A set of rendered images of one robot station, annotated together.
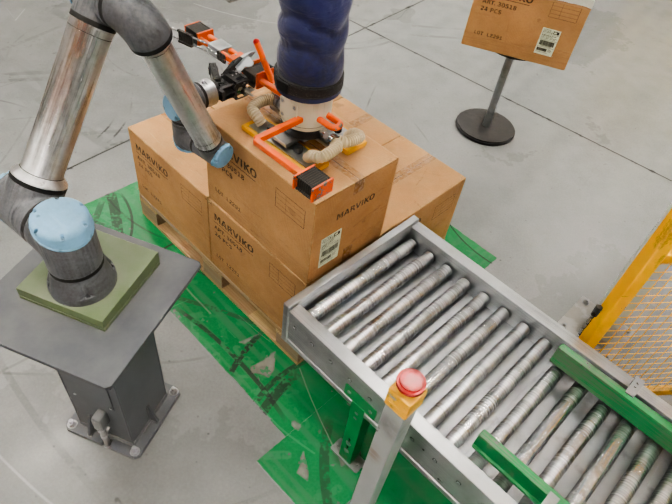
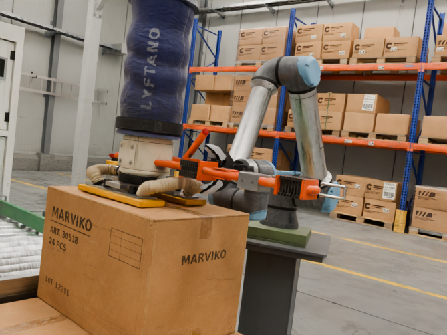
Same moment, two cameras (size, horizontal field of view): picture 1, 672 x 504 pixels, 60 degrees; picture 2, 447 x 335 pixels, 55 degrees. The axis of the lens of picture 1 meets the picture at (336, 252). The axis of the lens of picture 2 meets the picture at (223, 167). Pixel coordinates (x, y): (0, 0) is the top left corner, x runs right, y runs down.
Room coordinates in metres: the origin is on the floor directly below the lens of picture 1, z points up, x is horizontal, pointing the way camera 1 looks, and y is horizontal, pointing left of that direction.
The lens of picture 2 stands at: (3.15, 0.51, 1.15)
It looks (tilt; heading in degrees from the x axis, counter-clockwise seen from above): 3 degrees down; 182
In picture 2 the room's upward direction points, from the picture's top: 7 degrees clockwise
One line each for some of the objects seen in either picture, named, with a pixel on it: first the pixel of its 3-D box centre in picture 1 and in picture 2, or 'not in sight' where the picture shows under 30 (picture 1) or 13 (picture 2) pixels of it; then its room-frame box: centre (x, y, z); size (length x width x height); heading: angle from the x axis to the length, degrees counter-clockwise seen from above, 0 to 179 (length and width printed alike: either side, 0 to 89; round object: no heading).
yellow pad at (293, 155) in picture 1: (284, 141); (163, 190); (1.60, 0.23, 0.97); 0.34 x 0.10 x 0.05; 52
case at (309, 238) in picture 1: (296, 178); (139, 256); (1.69, 0.19, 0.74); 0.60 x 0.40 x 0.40; 51
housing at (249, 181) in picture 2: (220, 49); (254, 181); (1.96, 0.54, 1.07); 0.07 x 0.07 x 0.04; 52
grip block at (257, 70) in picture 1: (258, 73); (198, 169); (1.83, 0.37, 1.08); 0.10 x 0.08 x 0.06; 142
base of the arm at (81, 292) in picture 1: (79, 270); (280, 215); (1.02, 0.72, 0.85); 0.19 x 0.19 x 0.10
